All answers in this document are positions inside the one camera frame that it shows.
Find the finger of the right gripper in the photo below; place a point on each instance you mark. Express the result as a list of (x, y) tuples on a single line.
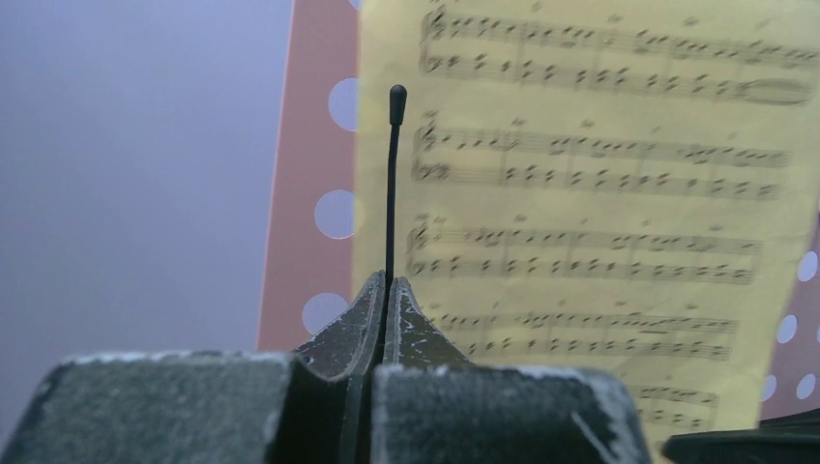
[(786, 440)]

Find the pink music stand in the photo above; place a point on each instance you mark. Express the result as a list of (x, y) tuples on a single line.
[(307, 192)]

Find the yellow sheet music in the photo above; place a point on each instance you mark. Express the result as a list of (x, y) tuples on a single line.
[(576, 211)]

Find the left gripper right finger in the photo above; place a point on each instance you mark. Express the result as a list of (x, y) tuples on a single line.
[(429, 404)]

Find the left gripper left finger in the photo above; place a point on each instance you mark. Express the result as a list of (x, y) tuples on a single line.
[(309, 405)]

